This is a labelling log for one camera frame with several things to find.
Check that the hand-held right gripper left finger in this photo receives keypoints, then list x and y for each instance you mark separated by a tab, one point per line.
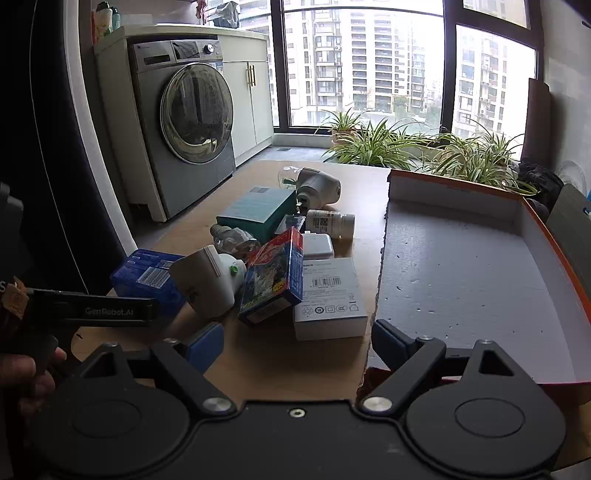
205	346

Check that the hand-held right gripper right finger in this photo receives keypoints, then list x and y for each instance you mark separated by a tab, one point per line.
387	344

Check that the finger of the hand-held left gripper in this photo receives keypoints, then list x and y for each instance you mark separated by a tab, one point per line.
152	313

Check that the white green leaf device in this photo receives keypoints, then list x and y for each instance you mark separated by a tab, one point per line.
203	281

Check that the white barcode box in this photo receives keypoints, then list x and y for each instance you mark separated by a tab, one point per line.
330	300

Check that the red blue printed box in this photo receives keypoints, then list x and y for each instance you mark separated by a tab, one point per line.
272	277

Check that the orange cardboard box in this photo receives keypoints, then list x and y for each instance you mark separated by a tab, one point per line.
461	277

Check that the clear refill bottle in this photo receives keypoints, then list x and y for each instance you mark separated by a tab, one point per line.
235	240

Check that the white square charger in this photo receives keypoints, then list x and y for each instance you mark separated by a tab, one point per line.
317	247

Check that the white pill bottle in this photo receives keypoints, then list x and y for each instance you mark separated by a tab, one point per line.
330	224

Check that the teal box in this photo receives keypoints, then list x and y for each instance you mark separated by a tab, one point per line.
254	212

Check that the black charger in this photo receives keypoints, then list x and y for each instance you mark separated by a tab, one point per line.
293	222

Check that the white plug-in nozzle device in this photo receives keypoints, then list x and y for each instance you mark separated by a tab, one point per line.
318	187

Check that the person's left hand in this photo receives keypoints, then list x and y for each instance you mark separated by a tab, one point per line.
23	378

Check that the grey washing machine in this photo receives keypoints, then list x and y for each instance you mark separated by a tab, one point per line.
152	138

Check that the grey lap desk board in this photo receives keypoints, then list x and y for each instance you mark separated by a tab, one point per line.
572	221

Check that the black bag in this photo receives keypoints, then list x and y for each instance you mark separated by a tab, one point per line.
538	180

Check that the white fan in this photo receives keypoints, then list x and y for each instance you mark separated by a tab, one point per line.
572	173

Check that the brown leaning board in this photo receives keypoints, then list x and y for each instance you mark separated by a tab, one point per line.
538	120

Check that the white green bottle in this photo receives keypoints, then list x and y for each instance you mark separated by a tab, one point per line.
104	23

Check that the teal bottle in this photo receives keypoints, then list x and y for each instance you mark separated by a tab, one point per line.
116	17

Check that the red hanging cloth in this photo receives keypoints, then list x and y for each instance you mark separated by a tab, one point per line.
202	8

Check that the black window frame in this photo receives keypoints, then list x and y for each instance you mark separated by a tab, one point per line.
277	69

